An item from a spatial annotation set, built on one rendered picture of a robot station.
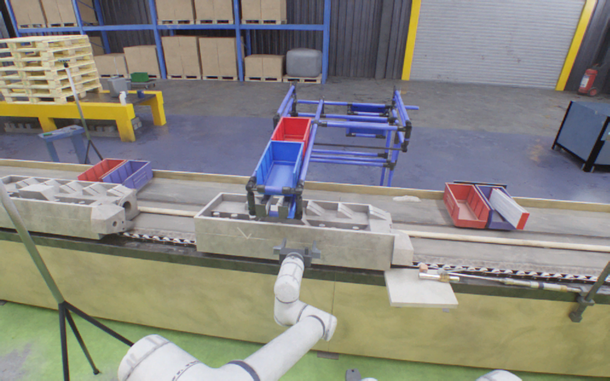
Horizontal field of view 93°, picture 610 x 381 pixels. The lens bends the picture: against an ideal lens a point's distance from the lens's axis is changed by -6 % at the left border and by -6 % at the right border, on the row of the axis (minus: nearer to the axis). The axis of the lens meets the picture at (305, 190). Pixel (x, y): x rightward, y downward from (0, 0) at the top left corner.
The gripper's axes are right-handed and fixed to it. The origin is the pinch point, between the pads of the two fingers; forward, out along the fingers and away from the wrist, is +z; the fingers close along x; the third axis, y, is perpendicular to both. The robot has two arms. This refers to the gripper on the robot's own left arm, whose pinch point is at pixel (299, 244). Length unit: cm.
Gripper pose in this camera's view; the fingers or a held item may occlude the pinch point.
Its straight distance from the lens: 139.3
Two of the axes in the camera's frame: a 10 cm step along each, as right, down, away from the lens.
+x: -9.9, -0.8, 1.0
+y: 0.4, -9.4, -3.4
